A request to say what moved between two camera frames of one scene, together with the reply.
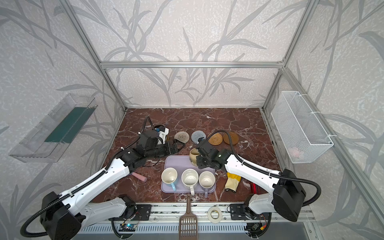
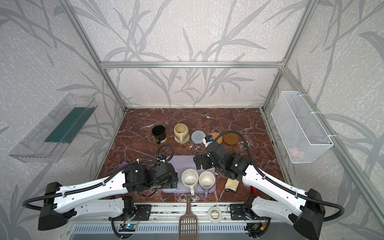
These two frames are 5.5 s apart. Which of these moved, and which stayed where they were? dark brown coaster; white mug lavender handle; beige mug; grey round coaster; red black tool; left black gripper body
Moved: left black gripper body; beige mug
Stayed: grey round coaster; dark brown coaster; white mug lavender handle; red black tool
